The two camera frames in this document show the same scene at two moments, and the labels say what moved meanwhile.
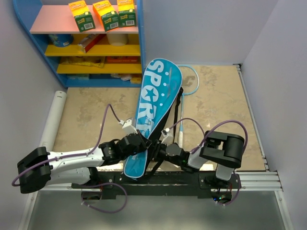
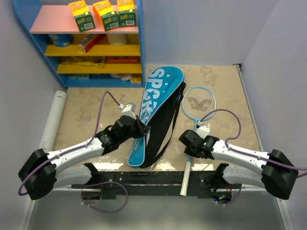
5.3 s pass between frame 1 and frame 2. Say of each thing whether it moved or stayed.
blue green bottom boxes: stayed
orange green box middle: stayed
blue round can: stayed
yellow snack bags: stayed
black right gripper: moved
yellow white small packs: stayed
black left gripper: moved
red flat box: stayed
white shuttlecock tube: stayed
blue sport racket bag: moved
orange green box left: stayed
